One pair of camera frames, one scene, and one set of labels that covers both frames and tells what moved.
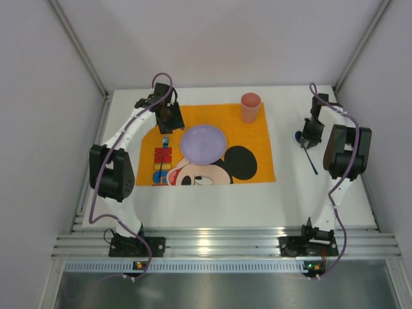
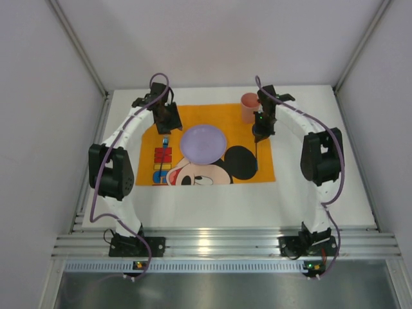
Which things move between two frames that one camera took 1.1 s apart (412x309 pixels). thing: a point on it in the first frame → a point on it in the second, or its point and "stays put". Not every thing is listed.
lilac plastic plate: (203, 144) stays put
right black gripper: (309, 138) → (262, 131)
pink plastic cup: (250, 104) stays put
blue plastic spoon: (297, 136) → (255, 135)
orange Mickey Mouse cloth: (247, 158) stays put
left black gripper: (170, 125) stays put
